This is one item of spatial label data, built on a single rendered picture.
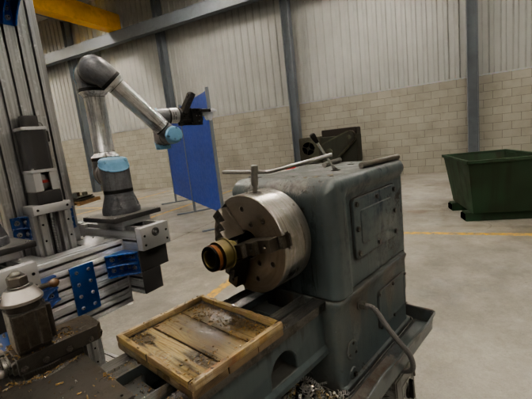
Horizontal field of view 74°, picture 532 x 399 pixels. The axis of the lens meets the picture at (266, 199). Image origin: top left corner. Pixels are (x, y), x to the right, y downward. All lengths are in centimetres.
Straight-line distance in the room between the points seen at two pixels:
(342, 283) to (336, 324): 14
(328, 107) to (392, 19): 284
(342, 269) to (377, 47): 1025
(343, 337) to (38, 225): 114
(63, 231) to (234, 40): 1166
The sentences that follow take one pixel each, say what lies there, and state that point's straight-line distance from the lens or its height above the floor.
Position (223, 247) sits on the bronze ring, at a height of 111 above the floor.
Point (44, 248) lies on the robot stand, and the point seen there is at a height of 110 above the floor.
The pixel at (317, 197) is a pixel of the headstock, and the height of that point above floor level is 120.
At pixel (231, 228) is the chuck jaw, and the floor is 114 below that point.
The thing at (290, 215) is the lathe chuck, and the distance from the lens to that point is 105.
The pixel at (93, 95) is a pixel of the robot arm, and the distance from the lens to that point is 171.
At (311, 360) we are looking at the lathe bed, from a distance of 121.
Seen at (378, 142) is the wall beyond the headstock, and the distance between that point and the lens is 1097.
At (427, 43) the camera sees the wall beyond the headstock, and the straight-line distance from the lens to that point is 1110.
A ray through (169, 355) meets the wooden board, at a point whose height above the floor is 88.
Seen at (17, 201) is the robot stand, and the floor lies 127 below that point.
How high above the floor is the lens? 139
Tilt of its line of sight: 9 degrees down
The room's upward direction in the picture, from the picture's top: 6 degrees counter-clockwise
